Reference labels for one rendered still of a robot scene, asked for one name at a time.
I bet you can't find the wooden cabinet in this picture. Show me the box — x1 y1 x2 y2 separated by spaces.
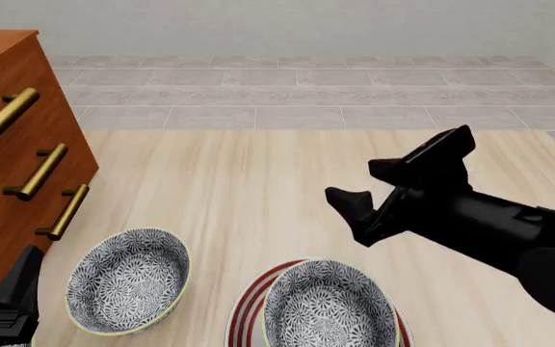
0 29 100 298

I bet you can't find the long brass drawer handle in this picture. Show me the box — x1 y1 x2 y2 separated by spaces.
0 87 41 147
2 143 69 202
35 183 91 242

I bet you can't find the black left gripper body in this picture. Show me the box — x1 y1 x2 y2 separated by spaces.
0 309 41 347

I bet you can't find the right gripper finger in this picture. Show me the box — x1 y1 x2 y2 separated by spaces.
325 185 378 234
367 156 408 186

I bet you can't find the white plate with red rings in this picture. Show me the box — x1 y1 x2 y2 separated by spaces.
225 257 416 347

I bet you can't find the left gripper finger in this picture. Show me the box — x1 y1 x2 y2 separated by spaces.
0 244 44 313

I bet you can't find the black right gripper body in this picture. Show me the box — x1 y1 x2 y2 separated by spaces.
354 185 416 249

